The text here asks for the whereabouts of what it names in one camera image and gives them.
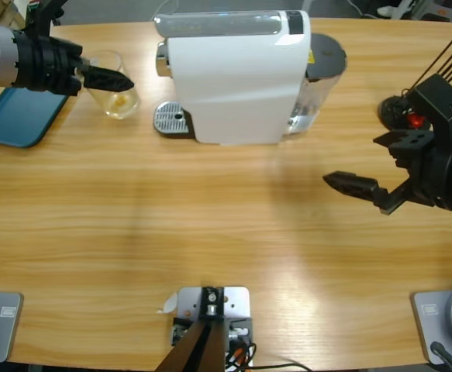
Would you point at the black orange device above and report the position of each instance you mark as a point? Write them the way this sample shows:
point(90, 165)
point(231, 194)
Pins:
point(439, 15)

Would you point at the dark camera post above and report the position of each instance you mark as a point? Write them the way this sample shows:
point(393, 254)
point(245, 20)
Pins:
point(202, 348)

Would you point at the teal plastic tray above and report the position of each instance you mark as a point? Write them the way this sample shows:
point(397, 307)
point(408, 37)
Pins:
point(16, 120)

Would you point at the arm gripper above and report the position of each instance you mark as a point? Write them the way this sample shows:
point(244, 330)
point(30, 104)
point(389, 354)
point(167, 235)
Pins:
point(47, 64)
point(429, 174)

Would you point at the clear drinking glass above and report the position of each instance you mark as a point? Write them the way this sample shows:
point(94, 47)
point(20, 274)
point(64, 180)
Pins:
point(123, 105)

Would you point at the white capsule coffee machine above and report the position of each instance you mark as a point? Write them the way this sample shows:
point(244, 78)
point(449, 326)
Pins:
point(233, 85)

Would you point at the clear water tank black lid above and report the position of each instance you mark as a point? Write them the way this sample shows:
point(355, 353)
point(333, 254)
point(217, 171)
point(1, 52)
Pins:
point(326, 54)

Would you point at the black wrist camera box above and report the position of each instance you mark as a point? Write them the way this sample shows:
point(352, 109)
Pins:
point(439, 100)
point(41, 19)

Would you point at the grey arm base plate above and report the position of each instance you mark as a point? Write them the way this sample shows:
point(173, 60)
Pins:
point(4, 329)
point(431, 321)

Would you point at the red coffee capsule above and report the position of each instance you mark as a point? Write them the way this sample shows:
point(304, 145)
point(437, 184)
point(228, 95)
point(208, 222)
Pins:
point(415, 121)

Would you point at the white paper tab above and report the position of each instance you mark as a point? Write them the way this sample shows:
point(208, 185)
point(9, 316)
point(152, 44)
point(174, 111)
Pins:
point(169, 304)

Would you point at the black capsule holder with rods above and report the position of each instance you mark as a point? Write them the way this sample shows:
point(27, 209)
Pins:
point(390, 110)

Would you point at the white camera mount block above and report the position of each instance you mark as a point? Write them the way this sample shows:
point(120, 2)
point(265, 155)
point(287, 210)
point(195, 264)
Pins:
point(237, 302)

